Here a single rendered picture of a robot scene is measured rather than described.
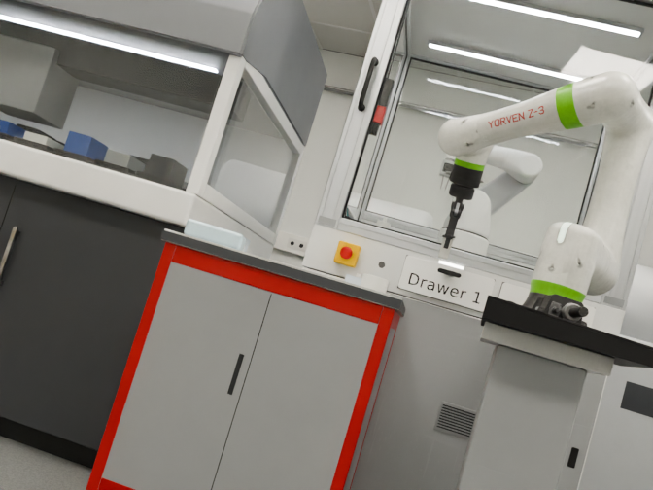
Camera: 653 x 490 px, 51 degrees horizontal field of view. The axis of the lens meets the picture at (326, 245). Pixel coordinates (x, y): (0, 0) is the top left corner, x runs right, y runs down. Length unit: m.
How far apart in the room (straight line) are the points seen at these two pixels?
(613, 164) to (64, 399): 1.74
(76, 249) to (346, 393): 1.07
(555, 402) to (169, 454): 0.91
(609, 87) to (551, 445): 0.86
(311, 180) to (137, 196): 3.65
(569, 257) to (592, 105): 0.39
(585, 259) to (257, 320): 0.79
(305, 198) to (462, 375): 3.68
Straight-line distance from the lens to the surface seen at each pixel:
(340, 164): 2.33
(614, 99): 1.84
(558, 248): 1.71
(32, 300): 2.40
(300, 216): 5.71
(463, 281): 2.24
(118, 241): 2.29
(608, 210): 1.90
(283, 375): 1.69
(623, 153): 1.95
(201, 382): 1.74
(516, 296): 2.26
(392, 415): 2.26
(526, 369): 1.63
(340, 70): 6.02
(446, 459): 2.28
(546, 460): 1.65
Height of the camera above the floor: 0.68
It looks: 5 degrees up
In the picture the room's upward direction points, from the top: 17 degrees clockwise
